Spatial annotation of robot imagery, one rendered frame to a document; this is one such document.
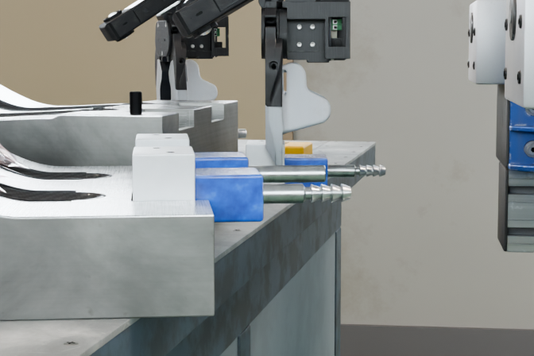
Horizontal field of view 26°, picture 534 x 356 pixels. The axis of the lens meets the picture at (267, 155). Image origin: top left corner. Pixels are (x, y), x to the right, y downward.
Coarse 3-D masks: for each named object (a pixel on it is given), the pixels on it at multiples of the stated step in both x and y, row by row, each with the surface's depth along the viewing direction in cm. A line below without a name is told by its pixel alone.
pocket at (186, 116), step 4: (180, 112) 100; (184, 112) 100; (188, 112) 99; (192, 112) 99; (180, 116) 100; (184, 116) 100; (188, 116) 99; (192, 116) 99; (180, 120) 100; (184, 120) 100; (188, 120) 99; (192, 120) 99; (180, 124) 100; (184, 124) 100; (188, 124) 99; (192, 124) 99; (180, 128) 97; (184, 128) 97
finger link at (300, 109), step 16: (288, 64) 105; (288, 80) 105; (304, 80) 105; (288, 96) 104; (304, 96) 104; (272, 112) 103; (288, 112) 104; (304, 112) 104; (320, 112) 104; (272, 128) 104; (288, 128) 104; (272, 144) 104
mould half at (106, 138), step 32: (0, 96) 116; (0, 128) 93; (32, 128) 92; (64, 128) 92; (96, 128) 91; (128, 128) 91; (160, 128) 90; (192, 128) 99; (224, 128) 110; (32, 160) 93; (64, 160) 92; (96, 160) 92; (128, 160) 91
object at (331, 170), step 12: (252, 144) 107; (264, 144) 107; (252, 156) 107; (264, 156) 107; (288, 156) 109; (300, 156) 109; (312, 156) 109; (324, 156) 109; (336, 168) 108; (348, 168) 108; (360, 168) 108; (372, 168) 109; (384, 168) 109
